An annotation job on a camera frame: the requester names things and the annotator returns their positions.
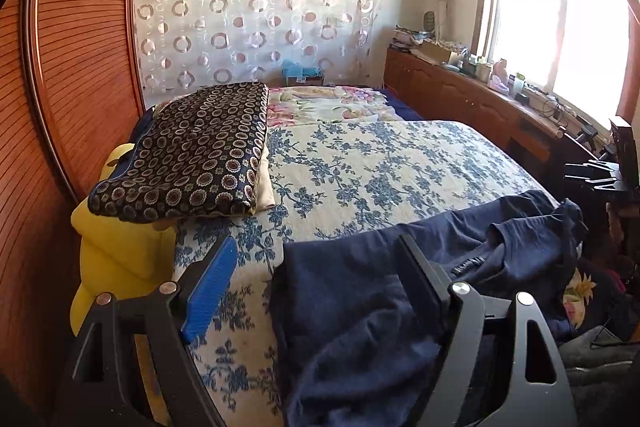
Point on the open cardboard box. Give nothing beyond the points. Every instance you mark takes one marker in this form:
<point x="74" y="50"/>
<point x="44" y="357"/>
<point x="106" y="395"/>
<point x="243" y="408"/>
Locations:
<point x="437" y="52"/>

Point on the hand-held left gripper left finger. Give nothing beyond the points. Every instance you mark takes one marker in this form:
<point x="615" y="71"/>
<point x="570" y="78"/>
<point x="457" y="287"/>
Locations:
<point x="210" y="292"/>

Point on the wooden-framed window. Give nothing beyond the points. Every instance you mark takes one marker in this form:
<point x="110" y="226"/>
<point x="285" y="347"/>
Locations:
<point x="560" y="17"/>

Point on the white bottle green cap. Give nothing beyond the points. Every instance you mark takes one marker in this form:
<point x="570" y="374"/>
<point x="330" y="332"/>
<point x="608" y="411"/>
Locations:
<point x="517" y="84"/>

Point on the navy bed sheet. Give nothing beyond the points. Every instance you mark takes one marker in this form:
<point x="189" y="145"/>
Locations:
<point x="400" y="104"/>

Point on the sheer circle-patterned curtain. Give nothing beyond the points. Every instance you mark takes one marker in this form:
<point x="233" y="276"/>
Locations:
<point x="250" y="17"/>

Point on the blue floral bed sheet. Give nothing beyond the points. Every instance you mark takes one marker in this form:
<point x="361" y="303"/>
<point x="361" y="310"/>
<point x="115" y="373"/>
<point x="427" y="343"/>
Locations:
<point x="375" y="167"/>

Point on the grey fleece cloth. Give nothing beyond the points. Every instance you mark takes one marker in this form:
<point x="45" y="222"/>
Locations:
<point x="600" y="377"/>

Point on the dark circle-patterned pillow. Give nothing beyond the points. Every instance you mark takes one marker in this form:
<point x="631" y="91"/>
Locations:
<point x="190" y="147"/>

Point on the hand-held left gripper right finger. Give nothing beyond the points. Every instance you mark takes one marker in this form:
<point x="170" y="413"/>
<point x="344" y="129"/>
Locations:
<point x="430" y="282"/>

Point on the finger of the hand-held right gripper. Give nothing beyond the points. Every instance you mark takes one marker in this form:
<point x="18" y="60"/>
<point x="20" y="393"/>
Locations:
<point x="582" y="171"/>
<point x="612" y="186"/>

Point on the oval hand mirror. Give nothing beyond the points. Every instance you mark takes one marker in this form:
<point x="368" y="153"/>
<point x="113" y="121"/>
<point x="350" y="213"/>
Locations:
<point x="430" y="22"/>

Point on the beige pillow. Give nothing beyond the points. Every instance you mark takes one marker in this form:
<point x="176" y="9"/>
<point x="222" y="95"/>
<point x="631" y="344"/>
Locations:
<point x="264" y="187"/>

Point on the blue toy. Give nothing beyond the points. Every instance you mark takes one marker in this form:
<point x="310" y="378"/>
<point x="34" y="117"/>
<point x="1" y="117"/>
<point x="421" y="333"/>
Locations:
<point x="297" y="69"/>

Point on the long wooden cabinet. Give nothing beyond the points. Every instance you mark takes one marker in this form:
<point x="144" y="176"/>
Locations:
<point x="450" y="92"/>

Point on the dark floral cloth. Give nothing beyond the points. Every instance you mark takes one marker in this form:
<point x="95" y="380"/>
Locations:
<point x="580" y="292"/>

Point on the navy printed t-shirt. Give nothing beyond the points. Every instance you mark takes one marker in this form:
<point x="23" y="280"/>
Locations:
<point x="350" y="307"/>

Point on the yellow plush toy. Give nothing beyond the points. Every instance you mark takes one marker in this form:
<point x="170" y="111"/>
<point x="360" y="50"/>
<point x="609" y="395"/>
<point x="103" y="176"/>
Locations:
<point x="120" y="252"/>

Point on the pink floral blanket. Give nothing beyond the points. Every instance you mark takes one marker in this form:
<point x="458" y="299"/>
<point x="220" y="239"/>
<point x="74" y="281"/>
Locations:
<point x="330" y="102"/>

